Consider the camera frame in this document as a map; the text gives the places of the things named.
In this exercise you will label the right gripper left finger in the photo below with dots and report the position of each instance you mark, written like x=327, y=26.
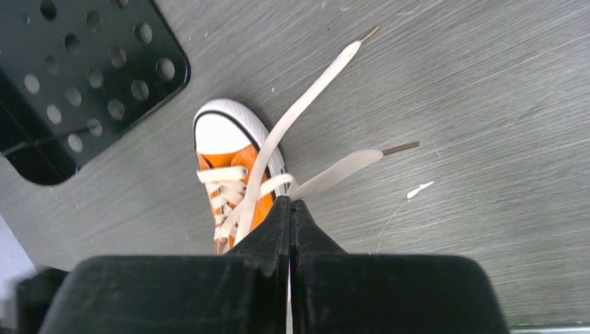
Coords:
x=243, y=291

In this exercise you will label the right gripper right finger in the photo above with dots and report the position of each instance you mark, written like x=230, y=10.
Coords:
x=334, y=291

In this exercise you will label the orange canvas sneaker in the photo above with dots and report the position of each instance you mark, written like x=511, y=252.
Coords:
x=227, y=139

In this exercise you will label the black perforated music stand desk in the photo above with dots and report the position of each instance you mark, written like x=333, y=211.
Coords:
x=78, y=75

